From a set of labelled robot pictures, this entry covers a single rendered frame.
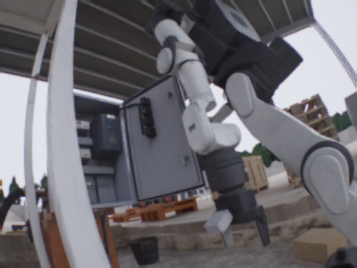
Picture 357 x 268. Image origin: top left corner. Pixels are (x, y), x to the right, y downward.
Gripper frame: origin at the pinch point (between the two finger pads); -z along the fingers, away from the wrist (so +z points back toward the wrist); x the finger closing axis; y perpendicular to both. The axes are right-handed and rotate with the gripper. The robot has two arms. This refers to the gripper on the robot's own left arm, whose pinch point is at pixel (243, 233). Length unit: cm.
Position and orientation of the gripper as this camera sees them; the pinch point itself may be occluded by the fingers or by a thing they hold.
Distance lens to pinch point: 43.0
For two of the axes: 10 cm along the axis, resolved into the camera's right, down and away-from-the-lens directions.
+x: -4.9, 4.3, 7.6
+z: -2.5, -9.0, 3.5
